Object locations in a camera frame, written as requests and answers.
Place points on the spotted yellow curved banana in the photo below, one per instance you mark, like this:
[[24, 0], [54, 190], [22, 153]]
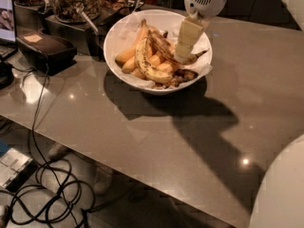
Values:
[[146, 68]]

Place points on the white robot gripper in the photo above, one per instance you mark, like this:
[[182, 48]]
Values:
[[207, 0]]

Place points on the dark metal jar stand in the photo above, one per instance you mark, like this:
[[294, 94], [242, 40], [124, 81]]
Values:
[[81, 35]]

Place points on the grey device on floor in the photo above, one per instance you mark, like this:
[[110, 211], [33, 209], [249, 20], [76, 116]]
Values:
[[15, 168]]

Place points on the black box with label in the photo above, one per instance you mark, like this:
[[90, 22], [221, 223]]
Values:
[[47, 54]]

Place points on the scoop with white handle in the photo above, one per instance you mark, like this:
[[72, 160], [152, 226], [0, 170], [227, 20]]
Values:
[[87, 19]]

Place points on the white ceramic bowl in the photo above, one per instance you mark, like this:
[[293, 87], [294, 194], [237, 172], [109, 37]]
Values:
[[123, 35]]

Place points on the laptop with lit screen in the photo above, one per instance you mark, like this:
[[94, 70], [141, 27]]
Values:
[[8, 32]]

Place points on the dark overripe banana piece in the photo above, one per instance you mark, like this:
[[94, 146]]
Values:
[[186, 75]]

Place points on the spotted brown ripe banana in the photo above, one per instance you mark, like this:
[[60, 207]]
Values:
[[167, 49]]

